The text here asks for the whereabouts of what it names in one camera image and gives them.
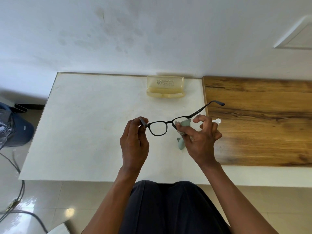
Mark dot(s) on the person's left hand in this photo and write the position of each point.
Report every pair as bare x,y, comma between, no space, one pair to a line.
132,146

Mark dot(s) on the person's right hand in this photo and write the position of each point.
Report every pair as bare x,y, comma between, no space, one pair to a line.
201,146

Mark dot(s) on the person's right thumb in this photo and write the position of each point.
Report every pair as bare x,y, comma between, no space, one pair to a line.
184,131

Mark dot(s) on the person's left thumb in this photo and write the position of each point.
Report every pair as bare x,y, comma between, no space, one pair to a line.
143,137

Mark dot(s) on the person's right middle finger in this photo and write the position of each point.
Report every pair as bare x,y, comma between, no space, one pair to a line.
211,124

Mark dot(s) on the light green cleaning cloth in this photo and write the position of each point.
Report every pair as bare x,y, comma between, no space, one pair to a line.
180,144

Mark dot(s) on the black framed eyeglasses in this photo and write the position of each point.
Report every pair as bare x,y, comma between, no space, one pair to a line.
158,128

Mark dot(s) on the person's left forearm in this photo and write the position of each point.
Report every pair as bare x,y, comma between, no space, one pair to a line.
114,199

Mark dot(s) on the person's right forearm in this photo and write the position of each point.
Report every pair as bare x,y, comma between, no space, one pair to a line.
234,199

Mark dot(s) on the small white bottle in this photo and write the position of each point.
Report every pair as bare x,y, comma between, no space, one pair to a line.
217,121

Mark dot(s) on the brown wooden board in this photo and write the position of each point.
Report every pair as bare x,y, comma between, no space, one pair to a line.
258,119

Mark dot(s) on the translucent yellow glasses case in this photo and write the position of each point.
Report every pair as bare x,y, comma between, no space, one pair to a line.
165,87

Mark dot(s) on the person's black trousers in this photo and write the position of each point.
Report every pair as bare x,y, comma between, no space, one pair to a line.
170,209

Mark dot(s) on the white flat object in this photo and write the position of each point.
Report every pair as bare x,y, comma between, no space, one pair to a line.
59,229

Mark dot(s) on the blue bin with plastic bag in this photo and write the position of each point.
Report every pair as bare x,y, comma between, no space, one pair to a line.
17,129

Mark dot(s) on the white wall panel frame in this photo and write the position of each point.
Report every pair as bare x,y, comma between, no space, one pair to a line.
296,31

